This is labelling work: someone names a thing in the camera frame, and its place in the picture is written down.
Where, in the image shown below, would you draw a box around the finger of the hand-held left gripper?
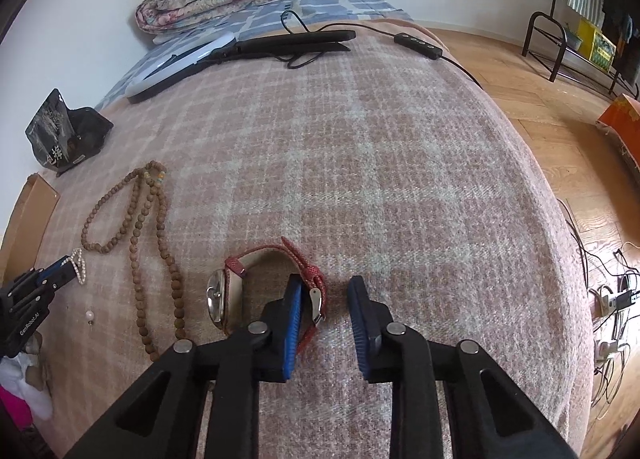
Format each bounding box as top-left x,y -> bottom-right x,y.
14,255 -> 75,285
10,270 -> 76,310

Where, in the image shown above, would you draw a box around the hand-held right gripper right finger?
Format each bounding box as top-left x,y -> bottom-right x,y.
347,275 -> 581,459

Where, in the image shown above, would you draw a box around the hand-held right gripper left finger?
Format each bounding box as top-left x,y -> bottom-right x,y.
65,275 -> 306,459

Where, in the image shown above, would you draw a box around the white pearl bracelet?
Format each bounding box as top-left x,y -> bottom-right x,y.
70,249 -> 87,285

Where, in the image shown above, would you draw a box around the cardboard box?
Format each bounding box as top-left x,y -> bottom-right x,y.
0,174 -> 61,285

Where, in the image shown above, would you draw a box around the red strap wristwatch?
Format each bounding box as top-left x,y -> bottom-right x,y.
206,236 -> 328,357

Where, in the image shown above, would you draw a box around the pink and white clothing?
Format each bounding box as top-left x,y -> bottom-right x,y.
0,334 -> 53,425

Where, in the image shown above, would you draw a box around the black snack bag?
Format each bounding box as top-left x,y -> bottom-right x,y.
26,88 -> 114,177

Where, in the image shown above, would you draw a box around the white power strip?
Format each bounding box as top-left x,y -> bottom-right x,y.
590,284 -> 640,320

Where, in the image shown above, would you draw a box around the blue patterned bed sheet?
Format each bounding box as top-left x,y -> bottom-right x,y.
95,0 -> 416,110

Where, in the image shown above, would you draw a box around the orange cloth covered table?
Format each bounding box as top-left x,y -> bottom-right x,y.
596,93 -> 640,180

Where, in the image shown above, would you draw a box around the black metal clothes rack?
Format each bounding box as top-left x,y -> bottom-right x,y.
522,0 -> 640,100

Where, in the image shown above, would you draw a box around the yellow crate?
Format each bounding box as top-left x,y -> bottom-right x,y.
577,16 -> 618,72

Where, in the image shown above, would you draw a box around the dark hanging clothes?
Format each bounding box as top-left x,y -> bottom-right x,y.
600,0 -> 640,90

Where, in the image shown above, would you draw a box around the brown wooden bead necklace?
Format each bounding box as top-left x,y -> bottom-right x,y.
81,160 -> 188,359

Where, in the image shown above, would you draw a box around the tangled floor cables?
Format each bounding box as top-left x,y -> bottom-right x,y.
560,199 -> 640,420

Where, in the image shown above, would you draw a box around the ring light with black handle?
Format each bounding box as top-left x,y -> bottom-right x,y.
125,29 -> 357,104

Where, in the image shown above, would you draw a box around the black cable with inline controller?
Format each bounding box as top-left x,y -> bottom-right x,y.
280,9 -> 486,90

